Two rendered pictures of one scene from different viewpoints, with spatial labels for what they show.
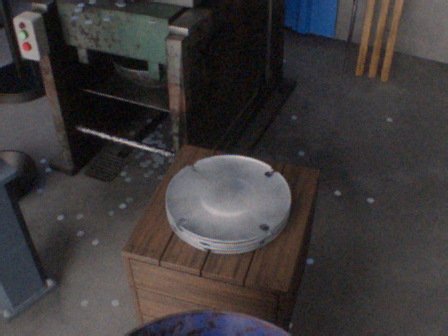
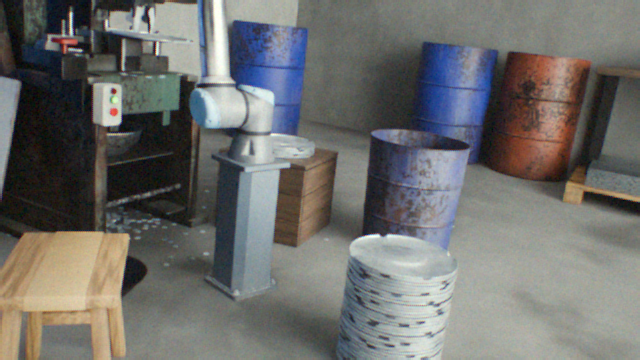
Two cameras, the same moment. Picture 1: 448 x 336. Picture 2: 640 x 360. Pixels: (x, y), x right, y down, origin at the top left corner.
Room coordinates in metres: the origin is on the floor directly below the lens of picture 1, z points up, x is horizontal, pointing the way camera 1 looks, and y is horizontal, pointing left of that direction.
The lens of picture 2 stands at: (0.57, 2.40, 0.87)
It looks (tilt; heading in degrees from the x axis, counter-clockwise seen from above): 15 degrees down; 273
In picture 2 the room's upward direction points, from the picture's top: 6 degrees clockwise
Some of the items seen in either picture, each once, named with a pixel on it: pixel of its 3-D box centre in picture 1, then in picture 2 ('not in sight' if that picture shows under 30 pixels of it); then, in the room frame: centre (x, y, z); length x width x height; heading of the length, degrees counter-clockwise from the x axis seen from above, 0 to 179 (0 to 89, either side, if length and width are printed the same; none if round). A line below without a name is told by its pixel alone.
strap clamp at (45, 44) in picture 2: not in sight; (60, 34); (1.66, 0.39, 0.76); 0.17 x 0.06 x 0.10; 65
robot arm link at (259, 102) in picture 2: not in sight; (253, 107); (0.90, 0.64, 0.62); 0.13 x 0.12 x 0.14; 46
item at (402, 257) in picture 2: not in sight; (403, 255); (0.40, 0.97, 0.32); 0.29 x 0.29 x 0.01
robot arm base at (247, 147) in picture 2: not in sight; (252, 143); (0.89, 0.63, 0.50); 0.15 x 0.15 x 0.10
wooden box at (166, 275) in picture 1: (228, 255); (277, 188); (0.88, 0.00, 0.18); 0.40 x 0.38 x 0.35; 163
